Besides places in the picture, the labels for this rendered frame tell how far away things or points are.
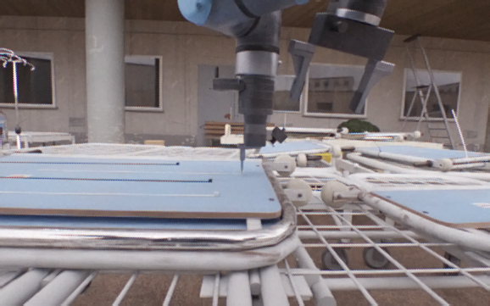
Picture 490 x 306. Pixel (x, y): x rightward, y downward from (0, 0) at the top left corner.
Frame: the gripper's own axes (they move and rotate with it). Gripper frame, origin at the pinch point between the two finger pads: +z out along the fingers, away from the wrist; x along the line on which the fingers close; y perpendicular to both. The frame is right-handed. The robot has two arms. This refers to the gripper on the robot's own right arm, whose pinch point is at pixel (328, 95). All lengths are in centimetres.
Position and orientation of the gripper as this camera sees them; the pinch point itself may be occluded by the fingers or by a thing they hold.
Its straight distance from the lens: 51.2
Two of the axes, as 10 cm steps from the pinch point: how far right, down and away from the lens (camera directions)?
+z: -2.0, 8.6, 4.7
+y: 1.1, 4.9, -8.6
